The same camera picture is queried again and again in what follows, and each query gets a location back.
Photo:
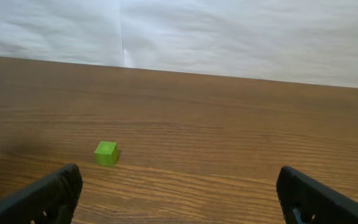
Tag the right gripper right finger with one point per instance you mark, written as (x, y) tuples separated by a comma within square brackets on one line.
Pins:
[(315, 199)]

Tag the green cube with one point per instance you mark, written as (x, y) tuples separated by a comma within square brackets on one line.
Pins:
[(106, 154)]

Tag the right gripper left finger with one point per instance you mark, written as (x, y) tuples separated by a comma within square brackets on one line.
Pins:
[(42, 199)]

